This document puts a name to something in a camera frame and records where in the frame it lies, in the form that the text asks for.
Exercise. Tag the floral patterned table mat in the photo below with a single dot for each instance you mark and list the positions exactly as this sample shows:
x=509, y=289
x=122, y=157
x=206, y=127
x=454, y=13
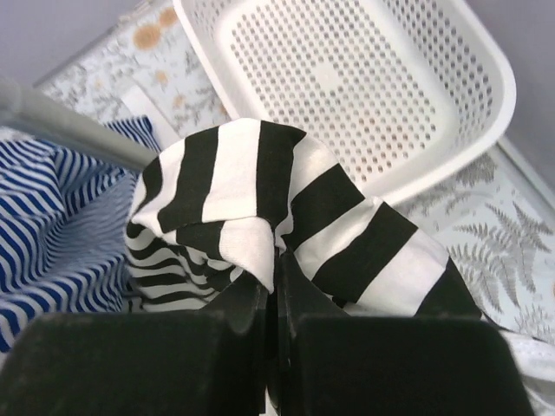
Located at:
x=494, y=229

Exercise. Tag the wide black white striped tank top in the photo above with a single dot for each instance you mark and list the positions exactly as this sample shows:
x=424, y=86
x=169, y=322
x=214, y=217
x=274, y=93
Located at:
x=225, y=202

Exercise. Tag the blue white striped tank top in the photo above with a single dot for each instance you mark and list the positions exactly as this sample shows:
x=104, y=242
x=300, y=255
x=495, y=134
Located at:
x=63, y=216

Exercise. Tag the white perforated plastic basket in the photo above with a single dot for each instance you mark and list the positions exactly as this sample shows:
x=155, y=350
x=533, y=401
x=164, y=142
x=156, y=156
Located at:
x=405, y=93

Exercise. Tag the silver white clothes rack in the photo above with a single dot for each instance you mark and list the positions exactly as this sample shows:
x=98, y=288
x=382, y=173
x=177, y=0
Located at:
x=27, y=110

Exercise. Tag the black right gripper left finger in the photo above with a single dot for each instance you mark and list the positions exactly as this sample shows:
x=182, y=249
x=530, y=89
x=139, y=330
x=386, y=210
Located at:
x=190, y=362

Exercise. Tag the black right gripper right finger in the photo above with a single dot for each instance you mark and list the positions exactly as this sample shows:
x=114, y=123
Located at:
x=331, y=363

